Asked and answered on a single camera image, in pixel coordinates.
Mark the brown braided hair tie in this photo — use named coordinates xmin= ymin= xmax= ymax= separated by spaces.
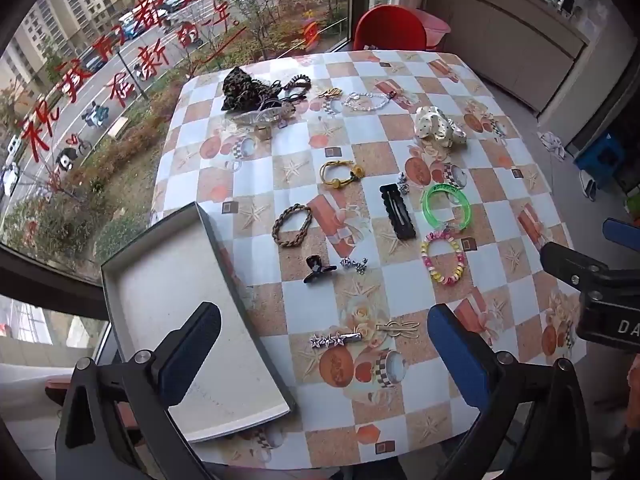
xmin=271 ymin=203 xmax=313 ymax=249

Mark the white polka dot scrunchie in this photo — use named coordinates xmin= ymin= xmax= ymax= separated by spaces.
xmin=414 ymin=106 xmax=468 ymax=148

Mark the green plastic bangle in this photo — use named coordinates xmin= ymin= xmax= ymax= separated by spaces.
xmin=420 ymin=183 xmax=473 ymax=231

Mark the grey cardboard box lid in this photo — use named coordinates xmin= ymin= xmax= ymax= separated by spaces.
xmin=100 ymin=201 xmax=298 ymax=443

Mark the yellow flower hair tie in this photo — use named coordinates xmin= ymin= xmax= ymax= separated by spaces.
xmin=320 ymin=159 xmax=365 ymax=190

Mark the checkered printed tablecloth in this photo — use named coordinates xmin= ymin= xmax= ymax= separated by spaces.
xmin=149 ymin=50 xmax=588 ymax=471

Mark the braided black hair tie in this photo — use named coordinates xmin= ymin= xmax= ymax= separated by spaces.
xmin=272 ymin=74 xmax=312 ymax=92

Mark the blue plastic stool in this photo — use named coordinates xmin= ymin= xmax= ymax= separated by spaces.
xmin=574 ymin=132 xmax=621 ymax=181

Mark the silver star hair clip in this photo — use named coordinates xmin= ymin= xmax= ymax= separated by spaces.
xmin=308 ymin=331 xmax=363 ymax=350

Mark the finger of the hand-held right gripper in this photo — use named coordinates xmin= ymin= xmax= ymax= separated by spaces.
xmin=602 ymin=218 xmax=640 ymax=254
xmin=540 ymin=242 xmax=617 ymax=292

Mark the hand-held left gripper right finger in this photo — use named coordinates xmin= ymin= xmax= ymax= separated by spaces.
xmin=427 ymin=303 xmax=593 ymax=480

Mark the red plastic chair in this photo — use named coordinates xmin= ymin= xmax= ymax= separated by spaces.
xmin=353 ymin=4 xmax=428 ymax=52

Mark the colorful bead bracelet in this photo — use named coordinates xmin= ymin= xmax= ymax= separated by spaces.
xmin=420 ymin=227 xmax=468 ymax=287

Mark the clear plastic hair clip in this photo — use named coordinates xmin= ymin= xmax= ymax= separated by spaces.
xmin=230 ymin=105 xmax=296 ymax=125

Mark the black claw clip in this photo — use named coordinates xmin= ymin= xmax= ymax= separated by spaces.
xmin=302 ymin=255 xmax=338 ymax=284

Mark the black snap hair clip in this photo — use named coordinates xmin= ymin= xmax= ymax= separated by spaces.
xmin=379 ymin=183 xmax=417 ymax=242

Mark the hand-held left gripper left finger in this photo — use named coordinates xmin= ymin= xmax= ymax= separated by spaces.
xmin=55 ymin=301 xmax=223 ymax=480

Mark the gold rabbit hair clip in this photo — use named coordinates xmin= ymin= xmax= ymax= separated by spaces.
xmin=375 ymin=321 xmax=418 ymax=341

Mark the white crumpled cloth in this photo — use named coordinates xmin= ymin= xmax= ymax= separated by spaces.
xmin=537 ymin=131 xmax=566 ymax=158

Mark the pink plastic basin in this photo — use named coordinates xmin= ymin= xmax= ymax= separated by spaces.
xmin=422 ymin=10 xmax=451 ymax=43

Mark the leopard print scrunchie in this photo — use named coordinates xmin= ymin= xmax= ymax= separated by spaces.
xmin=221 ymin=66 xmax=268 ymax=111

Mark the pearl bead bracelet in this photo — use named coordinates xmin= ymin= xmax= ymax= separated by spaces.
xmin=343 ymin=91 xmax=396 ymax=112

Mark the beige cabinet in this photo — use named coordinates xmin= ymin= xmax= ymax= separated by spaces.
xmin=435 ymin=0 xmax=601 ymax=111

